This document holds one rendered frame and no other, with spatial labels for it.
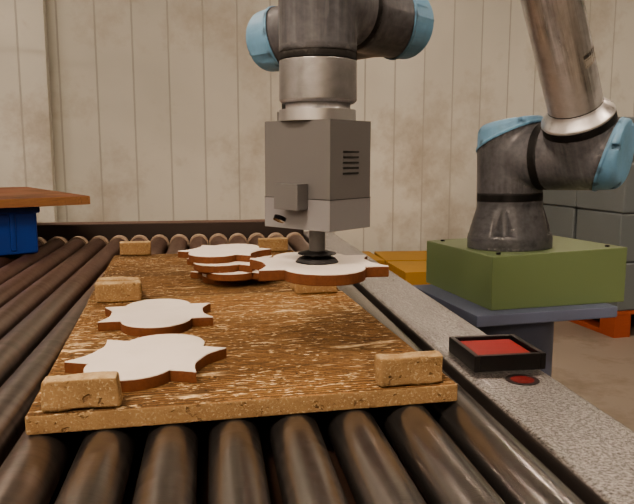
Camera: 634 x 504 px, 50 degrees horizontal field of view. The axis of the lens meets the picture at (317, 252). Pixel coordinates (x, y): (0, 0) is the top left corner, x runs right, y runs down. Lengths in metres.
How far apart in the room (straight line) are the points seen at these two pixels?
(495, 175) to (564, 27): 0.29
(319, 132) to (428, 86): 4.40
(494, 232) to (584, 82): 0.29
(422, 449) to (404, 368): 0.08
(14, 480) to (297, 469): 0.19
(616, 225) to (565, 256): 3.29
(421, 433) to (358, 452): 0.06
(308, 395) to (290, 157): 0.23
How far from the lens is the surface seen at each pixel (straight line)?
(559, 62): 1.12
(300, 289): 0.95
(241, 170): 4.62
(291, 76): 0.65
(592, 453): 0.56
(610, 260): 1.30
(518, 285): 1.20
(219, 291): 0.99
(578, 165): 1.18
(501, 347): 0.75
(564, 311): 1.23
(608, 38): 5.82
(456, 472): 0.49
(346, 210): 0.65
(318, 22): 0.65
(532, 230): 1.24
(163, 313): 0.82
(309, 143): 0.64
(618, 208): 4.52
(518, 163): 1.22
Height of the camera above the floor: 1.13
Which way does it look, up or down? 8 degrees down
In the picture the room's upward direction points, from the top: straight up
